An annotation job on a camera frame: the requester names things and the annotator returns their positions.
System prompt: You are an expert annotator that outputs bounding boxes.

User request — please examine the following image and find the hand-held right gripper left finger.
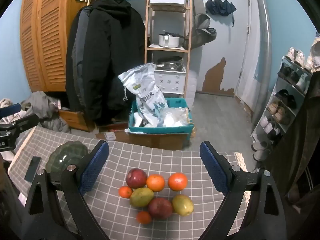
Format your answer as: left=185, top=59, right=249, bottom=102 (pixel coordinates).
left=21, top=140, right=110, bottom=240

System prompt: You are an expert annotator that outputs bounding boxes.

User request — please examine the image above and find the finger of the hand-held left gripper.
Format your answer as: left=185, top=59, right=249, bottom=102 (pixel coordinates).
left=0, top=103, right=22, bottom=118
left=0, top=114, right=40, bottom=133

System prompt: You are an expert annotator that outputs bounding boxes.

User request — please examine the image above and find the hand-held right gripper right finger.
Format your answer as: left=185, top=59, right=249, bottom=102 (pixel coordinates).
left=199, top=141, right=288, bottom=240

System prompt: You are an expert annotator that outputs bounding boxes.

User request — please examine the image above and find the green scalloped plate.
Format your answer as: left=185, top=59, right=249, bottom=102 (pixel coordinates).
left=45, top=141, right=90, bottom=180

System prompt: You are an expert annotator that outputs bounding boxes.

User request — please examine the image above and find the large orange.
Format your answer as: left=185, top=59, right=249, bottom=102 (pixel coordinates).
left=168, top=172, right=188, bottom=192
left=146, top=174, right=166, bottom=192

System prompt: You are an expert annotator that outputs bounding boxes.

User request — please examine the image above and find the small tangerine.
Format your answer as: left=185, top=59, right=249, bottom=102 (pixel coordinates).
left=136, top=211, right=152, bottom=225
left=118, top=186, right=133, bottom=199

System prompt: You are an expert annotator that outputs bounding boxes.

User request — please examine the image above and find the red apple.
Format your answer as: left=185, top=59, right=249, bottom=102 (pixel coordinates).
left=147, top=197, right=173, bottom=220
left=126, top=168, right=147, bottom=189

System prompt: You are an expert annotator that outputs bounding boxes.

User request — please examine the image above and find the yellow green mango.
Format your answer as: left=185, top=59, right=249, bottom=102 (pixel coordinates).
left=172, top=194, right=194, bottom=217
left=129, top=187, right=154, bottom=208

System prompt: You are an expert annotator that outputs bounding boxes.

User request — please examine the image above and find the beige hooded garment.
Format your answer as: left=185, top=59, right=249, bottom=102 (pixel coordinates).
left=0, top=98, right=30, bottom=123

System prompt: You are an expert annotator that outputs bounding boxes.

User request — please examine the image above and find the pile of grey clothes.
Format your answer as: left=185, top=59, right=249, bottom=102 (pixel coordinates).
left=21, top=91, right=72, bottom=133

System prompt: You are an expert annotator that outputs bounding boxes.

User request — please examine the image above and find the small cardboard box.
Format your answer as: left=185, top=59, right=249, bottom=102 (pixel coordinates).
left=96, top=124, right=130, bottom=142

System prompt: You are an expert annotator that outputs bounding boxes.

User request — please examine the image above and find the black phone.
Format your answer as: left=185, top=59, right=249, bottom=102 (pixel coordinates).
left=24, top=156, right=42, bottom=182

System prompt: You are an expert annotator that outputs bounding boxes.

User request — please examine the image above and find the wooden drawer unit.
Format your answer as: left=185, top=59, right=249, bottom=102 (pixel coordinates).
left=58, top=109, right=97, bottom=132

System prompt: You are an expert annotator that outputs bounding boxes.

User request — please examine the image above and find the grey checked tablecloth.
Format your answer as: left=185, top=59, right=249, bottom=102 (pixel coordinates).
left=7, top=126, right=248, bottom=240

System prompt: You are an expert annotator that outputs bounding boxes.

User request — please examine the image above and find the large cardboard box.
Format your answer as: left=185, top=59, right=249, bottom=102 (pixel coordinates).
left=128, top=129, right=190, bottom=151

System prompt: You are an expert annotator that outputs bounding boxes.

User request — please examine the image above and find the clear plastic bag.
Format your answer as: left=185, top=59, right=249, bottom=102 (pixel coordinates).
left=160, top=107, right=192, bottom=128

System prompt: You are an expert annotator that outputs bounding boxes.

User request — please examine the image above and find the teal plastic crate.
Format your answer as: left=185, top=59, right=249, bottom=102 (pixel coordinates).
left=128, top=97, right=195, bottom=140

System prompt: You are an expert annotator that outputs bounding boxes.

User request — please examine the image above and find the grey jacket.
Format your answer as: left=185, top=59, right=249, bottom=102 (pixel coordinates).
left=72, top=7, right=93, bottom=105

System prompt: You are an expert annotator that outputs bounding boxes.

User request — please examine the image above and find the shoe rack with shoes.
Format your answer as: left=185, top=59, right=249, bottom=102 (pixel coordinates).
left=251, top=46, right=315, bottom=162

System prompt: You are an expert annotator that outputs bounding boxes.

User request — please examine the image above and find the wooden louvered wardrobe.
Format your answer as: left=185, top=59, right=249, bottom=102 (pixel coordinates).
left=19, top=0, right=90, bottom=93

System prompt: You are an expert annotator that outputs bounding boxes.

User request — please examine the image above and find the white printed rice bag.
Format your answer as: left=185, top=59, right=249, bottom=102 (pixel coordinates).
left=117, top=62, right=168, bottom=127

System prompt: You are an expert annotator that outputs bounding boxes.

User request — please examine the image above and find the white patterned basket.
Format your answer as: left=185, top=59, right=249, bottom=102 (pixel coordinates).
left=154, top=66, right=187, bottom=95

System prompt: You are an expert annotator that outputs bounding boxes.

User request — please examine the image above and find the black hooded coat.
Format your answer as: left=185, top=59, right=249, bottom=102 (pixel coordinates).
left=65, top=0, right=147, bottom=125

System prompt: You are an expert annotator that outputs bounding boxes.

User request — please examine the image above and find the grey shoe rack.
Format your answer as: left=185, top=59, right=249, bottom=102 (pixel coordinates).
left=250, top=55, right=313, bottom=160

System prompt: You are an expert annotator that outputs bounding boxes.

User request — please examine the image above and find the steel steamer pot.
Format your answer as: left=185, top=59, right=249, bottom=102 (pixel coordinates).
left=156, top=56, right=184, bottom=71

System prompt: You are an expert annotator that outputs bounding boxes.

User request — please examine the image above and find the pale blue door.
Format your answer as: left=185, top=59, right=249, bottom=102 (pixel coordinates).
left=234, top=0, right=262, bottom=99

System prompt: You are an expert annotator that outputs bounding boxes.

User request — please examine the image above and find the white pot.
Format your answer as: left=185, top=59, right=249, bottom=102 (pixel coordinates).
left=158, top=32, right=187, bottom=48

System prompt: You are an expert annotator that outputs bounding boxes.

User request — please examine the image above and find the green hanging bag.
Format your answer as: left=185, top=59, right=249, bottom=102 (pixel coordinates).
left=184, top=14, right=217, bottom=49

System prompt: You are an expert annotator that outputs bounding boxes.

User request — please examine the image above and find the wooden shelf rack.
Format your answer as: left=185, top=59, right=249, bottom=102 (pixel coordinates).
left=144, top=0, right=193, bottom=98

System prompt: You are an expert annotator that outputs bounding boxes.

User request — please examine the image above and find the navy umbrella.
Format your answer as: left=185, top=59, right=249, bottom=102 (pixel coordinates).
left=205, top=0, right=237, bottom=27

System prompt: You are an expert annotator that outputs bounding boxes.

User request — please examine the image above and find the silver duct pipe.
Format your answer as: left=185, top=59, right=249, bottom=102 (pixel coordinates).
left=251, top=0, right=272, bottom=125

